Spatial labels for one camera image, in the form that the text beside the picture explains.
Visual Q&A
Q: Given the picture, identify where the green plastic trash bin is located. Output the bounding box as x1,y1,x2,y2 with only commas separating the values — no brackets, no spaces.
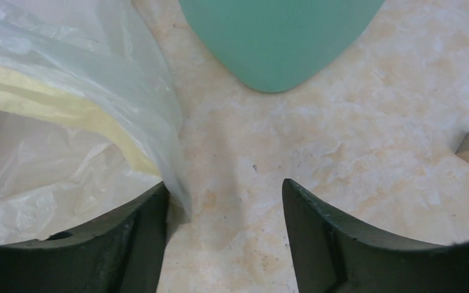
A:
180,0,383,93

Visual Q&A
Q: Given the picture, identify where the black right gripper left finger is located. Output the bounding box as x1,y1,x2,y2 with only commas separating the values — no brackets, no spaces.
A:
0,183,169,292

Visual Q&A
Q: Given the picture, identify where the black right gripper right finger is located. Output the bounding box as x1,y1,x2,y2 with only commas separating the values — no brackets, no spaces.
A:
282,179,469,292

